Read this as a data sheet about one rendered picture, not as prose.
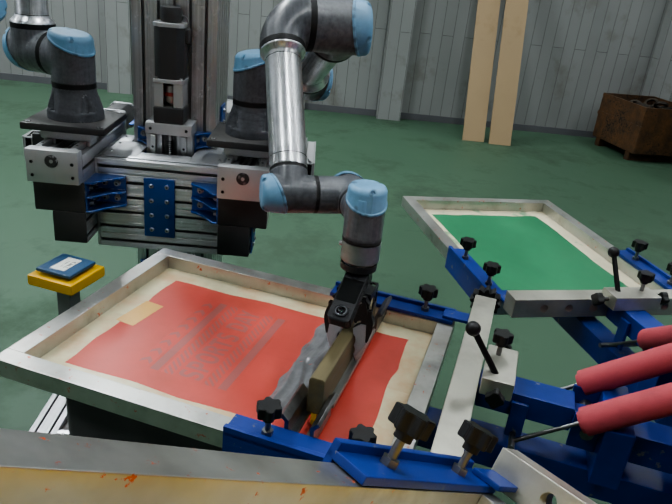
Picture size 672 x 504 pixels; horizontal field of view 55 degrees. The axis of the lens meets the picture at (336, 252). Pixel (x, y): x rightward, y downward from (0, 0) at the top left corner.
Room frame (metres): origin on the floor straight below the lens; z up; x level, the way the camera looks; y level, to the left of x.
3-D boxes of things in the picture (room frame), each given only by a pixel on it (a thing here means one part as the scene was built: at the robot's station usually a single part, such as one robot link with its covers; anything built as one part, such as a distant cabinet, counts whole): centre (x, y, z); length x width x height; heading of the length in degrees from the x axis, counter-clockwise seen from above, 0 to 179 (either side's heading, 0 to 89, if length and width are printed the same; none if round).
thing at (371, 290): (1.13, -0.05, 1.15); 0.09 x 0.08 x 0.12; 164
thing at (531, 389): (1.00, -0.38, 1.02); 0.17 x 0.06 x 0.05; 74
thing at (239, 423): (0.82, 0.00, 0.97); 0.30 x 0.05 x 0.07; 74
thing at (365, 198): (1.12, -0.05, 1.31); 0.09 x 0.08 x 0.11; 15
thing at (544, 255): (1.75, -0.63, 1.05); 1.08 x 0.61 x 0.23; 14
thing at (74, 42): (1.77, 0.78, 1.42); 0.13 x 0.12 x 0.14; 68
